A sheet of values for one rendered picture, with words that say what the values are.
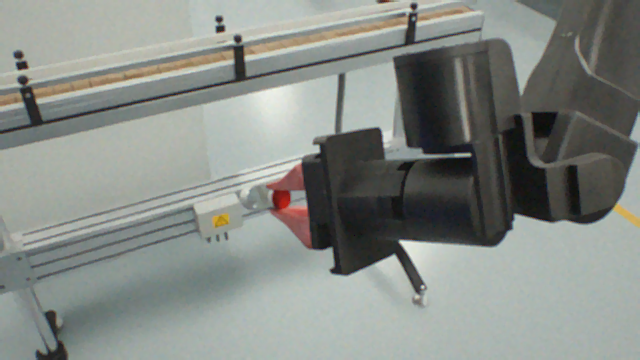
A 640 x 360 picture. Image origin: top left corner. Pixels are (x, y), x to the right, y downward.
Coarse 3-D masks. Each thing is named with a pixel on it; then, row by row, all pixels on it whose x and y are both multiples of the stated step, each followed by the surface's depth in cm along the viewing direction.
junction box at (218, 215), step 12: (204, 204) 154; (216, 204) 154; (228, 204) 154; (240, 204) 156; (204, 216) 153; (216, 216) 154; (228, 216) 156; (240, 216) 158; (204, 228) 155; (216, 228) 157; (228, 228) 159
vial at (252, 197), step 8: (248, 192) 51; (256, 192) 50; (264, 192) 49; (248, 200) 51; (256, 200) 50; (264, 200) 49; (248, 208) 51; (256, 208) 51; (264, 208) 50; (272, 208) 50
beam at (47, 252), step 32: (288, 160) 170; (192, 192) 158; (224, 192) 158; (64, 224) 148; (96, 224) 148; (128, 224) 149; (160, 224) 154; (192, 224) 159; (0, 256) 138; (32, 256) 142; (64, 256) 146; (96, 256) 150; (0, 288) 143
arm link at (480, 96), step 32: (416, 64) 33; (448, 64) 33; (480, 64) 33; (512, 64) 35; (416, 96) 34; (448, 96) 33; (480, 96) 34; (512, 96) 36; (416, 128) 35; (448, 128) 34; (480, 128) 34; (512, 128) 36; (512, 160) 37; (576, 160) 35; (608, 160) 35; (544, 192) 35; (576, 192) 35; (608, 192) 35
